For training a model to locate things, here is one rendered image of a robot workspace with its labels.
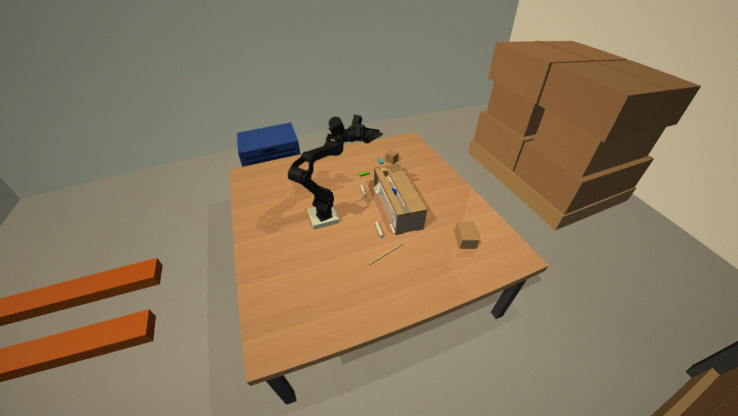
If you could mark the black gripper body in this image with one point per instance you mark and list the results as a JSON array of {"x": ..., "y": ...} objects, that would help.
[{"x": 353, "y": 135}]

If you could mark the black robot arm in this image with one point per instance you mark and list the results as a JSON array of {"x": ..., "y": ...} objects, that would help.
[{"x": 323, "y": 197}]

